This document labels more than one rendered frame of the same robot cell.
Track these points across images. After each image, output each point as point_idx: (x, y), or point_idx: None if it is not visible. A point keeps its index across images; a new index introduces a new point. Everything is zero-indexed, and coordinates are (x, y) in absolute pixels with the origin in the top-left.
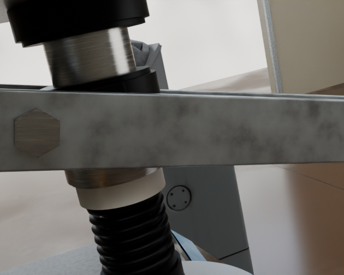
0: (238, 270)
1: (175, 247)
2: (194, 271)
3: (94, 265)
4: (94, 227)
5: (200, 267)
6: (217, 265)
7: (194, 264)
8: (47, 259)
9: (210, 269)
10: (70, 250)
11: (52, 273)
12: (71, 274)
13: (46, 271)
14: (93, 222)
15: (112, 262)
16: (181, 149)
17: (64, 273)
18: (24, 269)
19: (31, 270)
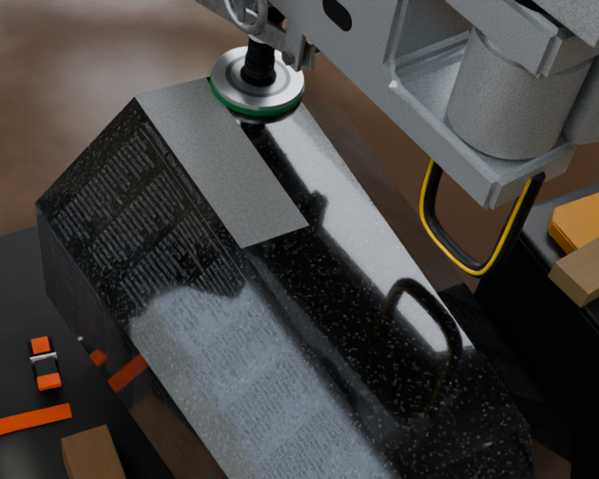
0: (224, 54)
1: (172, 86)
2: (222, 67)
3: (183, 117)
4: (269, 47)
5: (219, 65)
6: (219, 60)
7: (216, 67)
8: (170, 142)
9: (222, 62)
10: (161, 133)
11: (188, 134)
12: (192, 124)
13: (185, 138)
14: None
15: (273, 53)
16: None
17: (189, 128)
18: (180, 149)
19: (182, 145)
